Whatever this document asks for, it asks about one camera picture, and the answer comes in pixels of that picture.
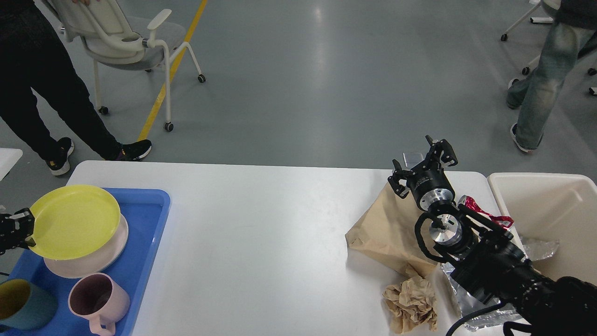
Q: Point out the aluminium foil tray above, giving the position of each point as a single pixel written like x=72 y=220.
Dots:
x=465 y=304

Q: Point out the floor socket plate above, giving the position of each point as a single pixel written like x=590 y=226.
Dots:
x=412 y=159

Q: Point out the white office chair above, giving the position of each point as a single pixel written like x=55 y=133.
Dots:
x=123 y=42
x=550 y=7

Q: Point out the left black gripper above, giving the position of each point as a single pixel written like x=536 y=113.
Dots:
x=22 y=219

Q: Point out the yellow plate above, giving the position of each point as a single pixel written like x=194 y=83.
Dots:
x=74 y=221

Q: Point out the pink plate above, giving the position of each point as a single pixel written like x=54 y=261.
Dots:
x=94 y=262

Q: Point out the crumpled brown paper ball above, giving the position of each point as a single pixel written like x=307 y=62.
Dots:
x=411 y=303

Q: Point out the blue plastic tray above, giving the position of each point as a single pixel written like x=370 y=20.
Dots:
x=146 y=212

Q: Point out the brown paper bag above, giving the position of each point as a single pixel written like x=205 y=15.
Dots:
x=385 y=233

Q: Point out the pink mug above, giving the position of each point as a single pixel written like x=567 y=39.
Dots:
x=101 y=301

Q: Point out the person in grey jeans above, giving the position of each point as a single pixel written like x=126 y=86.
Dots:
x=572 y=37

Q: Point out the white office chair right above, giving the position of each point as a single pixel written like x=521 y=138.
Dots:
x=550 y=7

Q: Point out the beige waste bin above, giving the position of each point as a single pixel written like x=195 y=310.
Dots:
x=551 y=207

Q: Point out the blue yellow cup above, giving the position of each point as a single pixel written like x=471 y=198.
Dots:
x=25 y=306

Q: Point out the white office chair left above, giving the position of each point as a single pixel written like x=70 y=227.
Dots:
x=123 y=42

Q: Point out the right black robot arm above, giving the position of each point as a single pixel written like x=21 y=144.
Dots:
x=487 y=264

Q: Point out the crumpled foil in bin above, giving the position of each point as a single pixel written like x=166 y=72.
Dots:
x=537 y=250

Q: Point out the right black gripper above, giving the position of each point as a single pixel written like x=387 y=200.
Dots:
x=430 y=188

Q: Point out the person in black clothes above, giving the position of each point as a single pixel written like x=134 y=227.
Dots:
x=34 y=62

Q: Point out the crushed red can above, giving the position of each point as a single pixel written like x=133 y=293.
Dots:
x=504 y=222

